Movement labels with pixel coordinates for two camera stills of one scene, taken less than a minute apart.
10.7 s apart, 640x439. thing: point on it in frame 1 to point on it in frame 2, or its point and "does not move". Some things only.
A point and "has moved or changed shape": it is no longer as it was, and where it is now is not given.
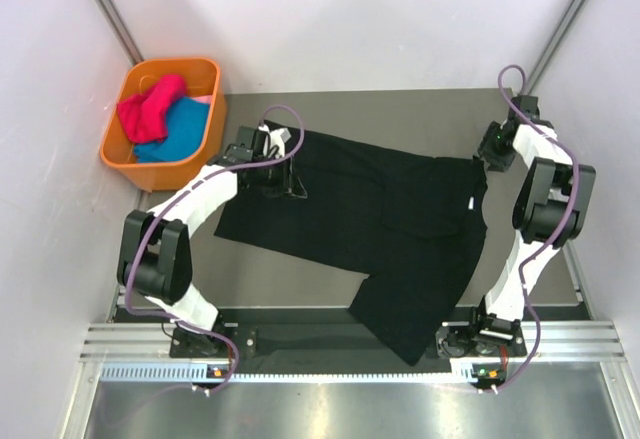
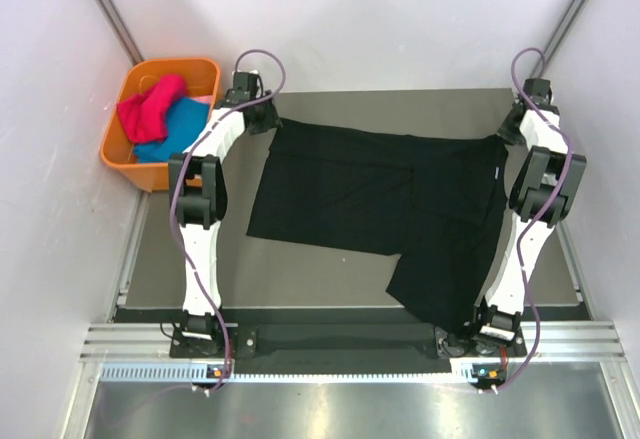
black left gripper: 288,182 to 270,119
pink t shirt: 145,115 does not move
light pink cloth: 205,99 does not move
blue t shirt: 186,128 does not move
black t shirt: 408,231 has moved or changed shape
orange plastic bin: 202,78 does not move
